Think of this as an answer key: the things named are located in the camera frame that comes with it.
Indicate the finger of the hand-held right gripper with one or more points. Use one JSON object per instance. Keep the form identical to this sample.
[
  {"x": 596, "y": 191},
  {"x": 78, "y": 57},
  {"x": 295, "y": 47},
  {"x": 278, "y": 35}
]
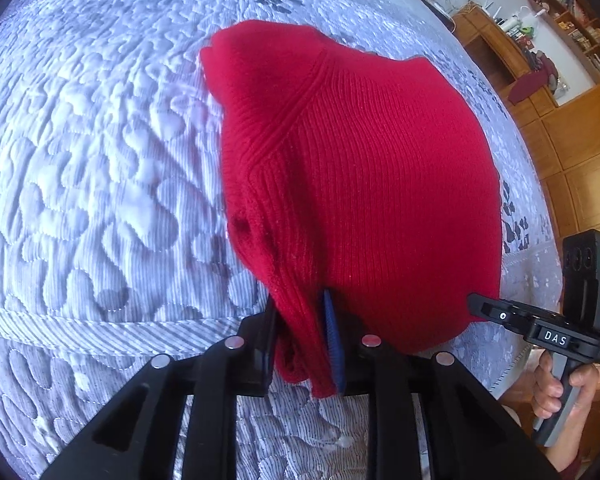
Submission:
[{"x": 500, "y": 314}]

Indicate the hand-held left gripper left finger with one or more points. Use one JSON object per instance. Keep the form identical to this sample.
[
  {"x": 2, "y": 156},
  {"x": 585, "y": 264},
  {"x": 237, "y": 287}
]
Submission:
[{"x": 260, "y": 355}]

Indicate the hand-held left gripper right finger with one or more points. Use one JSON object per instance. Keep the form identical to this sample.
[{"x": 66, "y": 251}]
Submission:
[{"x": 333, "y": 340}]

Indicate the red knit sweater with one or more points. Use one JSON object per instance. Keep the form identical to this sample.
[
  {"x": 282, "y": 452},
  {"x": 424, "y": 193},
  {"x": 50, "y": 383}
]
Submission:
[{"x": 360, "y": 170}]

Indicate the person's right hand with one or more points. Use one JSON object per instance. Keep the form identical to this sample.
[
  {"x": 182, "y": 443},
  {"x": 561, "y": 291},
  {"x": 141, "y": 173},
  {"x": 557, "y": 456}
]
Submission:
[{"x": 547, "y": 385}]

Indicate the wooden cabinet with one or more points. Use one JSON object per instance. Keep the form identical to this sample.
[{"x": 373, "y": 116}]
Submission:
[{"x": 565, "y": 125}]

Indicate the dark red cloth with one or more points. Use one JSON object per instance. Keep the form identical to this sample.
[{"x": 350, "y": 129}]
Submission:
[{"x": 530, "y": 80}]

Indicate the grey white quilted bedspread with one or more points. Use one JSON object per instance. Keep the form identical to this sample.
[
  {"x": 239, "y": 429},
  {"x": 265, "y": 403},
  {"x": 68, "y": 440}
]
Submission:
[{"x": 105, "y": 160}]

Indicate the wooden wall bookshelf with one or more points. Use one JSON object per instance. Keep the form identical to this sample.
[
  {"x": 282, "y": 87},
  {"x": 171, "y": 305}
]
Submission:
[{"x": 577, "y": 25}]

